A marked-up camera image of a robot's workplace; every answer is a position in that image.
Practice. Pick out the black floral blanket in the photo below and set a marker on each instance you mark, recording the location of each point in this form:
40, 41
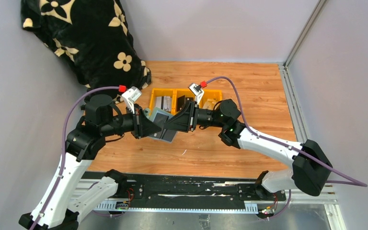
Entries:
92, 37

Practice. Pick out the left yellow plastic bin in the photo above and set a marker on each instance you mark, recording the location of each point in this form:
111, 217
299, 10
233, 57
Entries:
159, 92

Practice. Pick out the silver cards stack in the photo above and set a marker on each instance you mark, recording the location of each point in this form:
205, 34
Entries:
164, 103

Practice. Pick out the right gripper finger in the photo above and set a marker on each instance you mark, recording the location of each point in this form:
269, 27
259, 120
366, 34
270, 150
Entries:
184, 114
177, 126

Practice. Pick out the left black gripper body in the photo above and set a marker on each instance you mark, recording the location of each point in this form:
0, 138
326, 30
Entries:
138, 122

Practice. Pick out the black cards stack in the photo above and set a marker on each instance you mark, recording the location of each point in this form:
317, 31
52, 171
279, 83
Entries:
181, 102

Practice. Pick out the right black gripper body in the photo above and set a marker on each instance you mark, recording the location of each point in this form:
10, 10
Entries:
193, 115

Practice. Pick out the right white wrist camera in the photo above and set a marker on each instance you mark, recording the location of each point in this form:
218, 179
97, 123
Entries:
198, 92

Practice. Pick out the aluminium frame post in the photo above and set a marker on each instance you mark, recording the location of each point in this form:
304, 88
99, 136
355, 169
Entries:
305, 31

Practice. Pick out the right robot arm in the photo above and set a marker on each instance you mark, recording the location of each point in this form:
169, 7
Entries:
308, 167

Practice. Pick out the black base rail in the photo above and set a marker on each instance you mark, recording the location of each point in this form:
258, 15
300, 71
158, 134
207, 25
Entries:
172, 193

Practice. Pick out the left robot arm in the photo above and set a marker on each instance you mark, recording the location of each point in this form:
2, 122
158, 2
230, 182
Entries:
57, 210

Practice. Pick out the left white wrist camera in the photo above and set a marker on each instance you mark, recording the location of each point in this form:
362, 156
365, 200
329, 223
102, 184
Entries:
130, 96

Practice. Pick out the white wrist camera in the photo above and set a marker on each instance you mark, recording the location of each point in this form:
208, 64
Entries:
198, 92
130, 96

